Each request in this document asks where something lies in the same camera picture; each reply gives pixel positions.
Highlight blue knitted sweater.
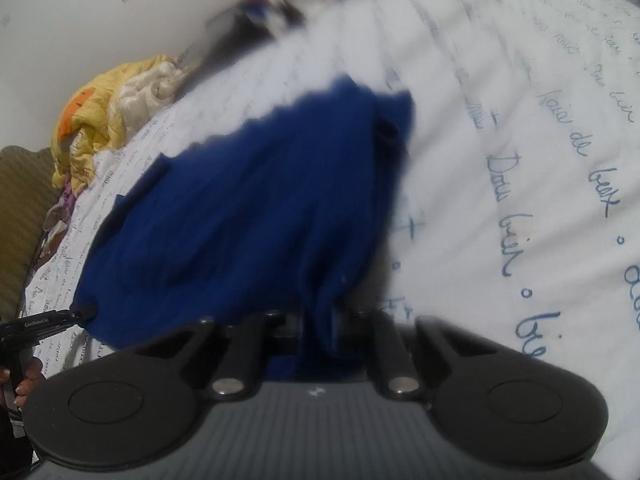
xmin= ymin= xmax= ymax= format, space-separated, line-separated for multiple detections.
xmin=70 ymin=77 xmax=414 ymax=379

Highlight person's left hand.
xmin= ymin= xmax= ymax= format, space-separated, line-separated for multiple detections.
xmin=0 ymin=356 xmax=46 ymax=411

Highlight olive green headboard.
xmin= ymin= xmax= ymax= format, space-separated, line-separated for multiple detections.
xmin=0 ymin=145 xmax=60 ymax=322

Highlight white bedsheet with blue script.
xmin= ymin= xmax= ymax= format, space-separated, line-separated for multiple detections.
xmin=25 ymin=0 xmax=639 ymax=479

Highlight yellow orange quilt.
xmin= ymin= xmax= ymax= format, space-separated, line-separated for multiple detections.
xmin=51 ymin=54 xmax=175 ymax=193

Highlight cream white jacket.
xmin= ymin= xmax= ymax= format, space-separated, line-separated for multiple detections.
xmin=118 ymin=62 xmax=186 ymax=115

